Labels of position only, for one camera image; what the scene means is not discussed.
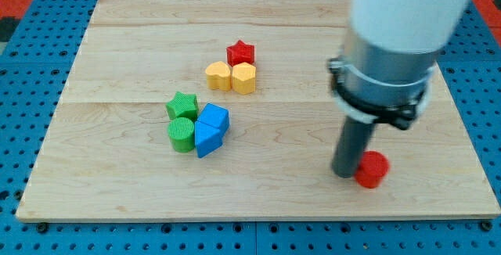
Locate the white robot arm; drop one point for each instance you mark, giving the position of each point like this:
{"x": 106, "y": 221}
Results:
{"x": 383, "y": 72}

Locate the yellow hexagon block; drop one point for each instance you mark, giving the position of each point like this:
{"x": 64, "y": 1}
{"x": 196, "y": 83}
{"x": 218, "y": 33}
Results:
{"x": 244, "y": 78}

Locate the red star block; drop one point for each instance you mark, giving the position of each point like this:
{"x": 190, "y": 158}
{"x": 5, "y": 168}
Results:
{"x": 240, "y": 52}

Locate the green star block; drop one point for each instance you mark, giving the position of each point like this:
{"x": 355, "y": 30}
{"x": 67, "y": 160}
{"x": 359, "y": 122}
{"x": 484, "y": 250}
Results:
{"x": 183, "y": 105}

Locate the blue cube block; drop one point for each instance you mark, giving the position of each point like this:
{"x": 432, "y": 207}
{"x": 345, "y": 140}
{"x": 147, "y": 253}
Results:
{"x": 216, "y": 117}

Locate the blue triangle block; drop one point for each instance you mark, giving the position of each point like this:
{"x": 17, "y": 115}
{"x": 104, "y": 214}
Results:
{"x": 207, "y": 139}

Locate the yellow heart block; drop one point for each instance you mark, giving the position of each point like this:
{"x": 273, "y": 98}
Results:
{"x": 218, "y": 76}

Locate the wooden board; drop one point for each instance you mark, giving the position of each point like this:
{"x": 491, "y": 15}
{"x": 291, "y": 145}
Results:
{"x": 107, "y": 156}

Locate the green cylinder block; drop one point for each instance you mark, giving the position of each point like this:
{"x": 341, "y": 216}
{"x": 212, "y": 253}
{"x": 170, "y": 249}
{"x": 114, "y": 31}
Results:
{"x": 181, "y": 132}

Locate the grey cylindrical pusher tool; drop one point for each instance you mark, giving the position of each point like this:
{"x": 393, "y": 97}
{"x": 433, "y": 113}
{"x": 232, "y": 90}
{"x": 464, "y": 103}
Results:
{"x": 351, "y": 145}

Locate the red cylinder block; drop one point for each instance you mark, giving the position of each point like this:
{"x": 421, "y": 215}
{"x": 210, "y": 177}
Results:
{"x": 372, "y": 169}

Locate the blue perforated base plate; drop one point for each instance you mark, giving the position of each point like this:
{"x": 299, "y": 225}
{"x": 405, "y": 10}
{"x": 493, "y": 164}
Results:
{"x": 34, "y": 68}

